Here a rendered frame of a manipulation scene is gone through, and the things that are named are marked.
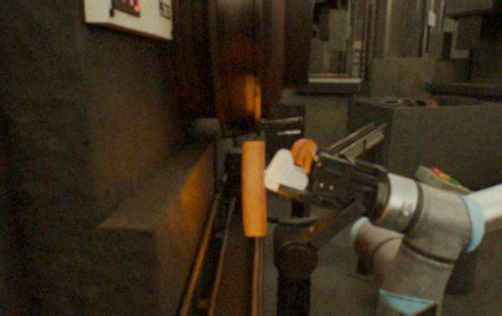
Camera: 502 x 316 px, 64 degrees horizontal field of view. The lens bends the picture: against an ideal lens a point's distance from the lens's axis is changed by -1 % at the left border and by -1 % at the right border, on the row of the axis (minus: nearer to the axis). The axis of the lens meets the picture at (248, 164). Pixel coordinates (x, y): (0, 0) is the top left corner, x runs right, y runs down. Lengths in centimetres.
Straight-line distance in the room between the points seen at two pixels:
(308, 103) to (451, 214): 287
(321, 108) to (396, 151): 83
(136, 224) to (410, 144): 272
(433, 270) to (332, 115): 284
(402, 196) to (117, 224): 43
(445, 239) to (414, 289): 10
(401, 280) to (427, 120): 241
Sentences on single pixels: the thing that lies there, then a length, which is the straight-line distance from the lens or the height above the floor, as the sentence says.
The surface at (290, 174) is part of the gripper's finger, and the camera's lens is 64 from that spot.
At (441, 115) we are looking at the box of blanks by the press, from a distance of 314.
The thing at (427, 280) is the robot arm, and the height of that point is 69.
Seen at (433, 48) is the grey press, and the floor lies 119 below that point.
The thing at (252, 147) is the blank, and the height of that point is 90.
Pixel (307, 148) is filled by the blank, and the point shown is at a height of 76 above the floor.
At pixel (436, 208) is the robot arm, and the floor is 81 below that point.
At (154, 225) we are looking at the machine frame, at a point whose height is 87.
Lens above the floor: 102
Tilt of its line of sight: 14 degrees down
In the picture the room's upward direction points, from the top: straight up
